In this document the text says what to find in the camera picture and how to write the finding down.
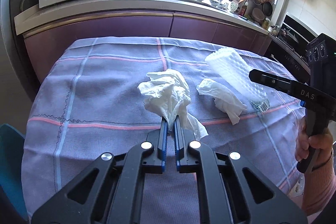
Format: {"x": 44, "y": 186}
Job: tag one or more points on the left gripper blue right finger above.
{"x": 192, "y": 156}

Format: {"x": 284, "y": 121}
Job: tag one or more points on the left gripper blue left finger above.
{"x": 146, "y": 157}

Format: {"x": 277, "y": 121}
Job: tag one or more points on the white tissue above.
{"x": 224, "y": 99}
{"x": 167, "y": 94}

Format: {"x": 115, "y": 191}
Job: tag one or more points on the green clear plastic wrapper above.
{"x": 263, "y": 106}

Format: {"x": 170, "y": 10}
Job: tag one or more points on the teal plastic trash bin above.
{"x": 13, "y": 209}

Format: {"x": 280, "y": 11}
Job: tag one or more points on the purple kitchen base cabinets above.
{"x": 47, "y": 43}

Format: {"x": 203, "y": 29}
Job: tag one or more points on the right hand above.
{"x": 323, "y": 142}

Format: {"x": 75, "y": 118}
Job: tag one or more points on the black built-in oven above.
{"x": 288, "y": 47}

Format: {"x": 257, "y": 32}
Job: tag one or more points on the purple plaid tablecloth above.
{"x": 89, "y": 104}

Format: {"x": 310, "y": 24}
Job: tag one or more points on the white dotted utensil holder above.
{"x": 234, "y": 6}

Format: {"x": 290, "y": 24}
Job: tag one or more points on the silver refrigerator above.
{"x": 17, "y": 53}

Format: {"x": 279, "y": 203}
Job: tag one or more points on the black right camera box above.
{"x": 321, "y": 60}

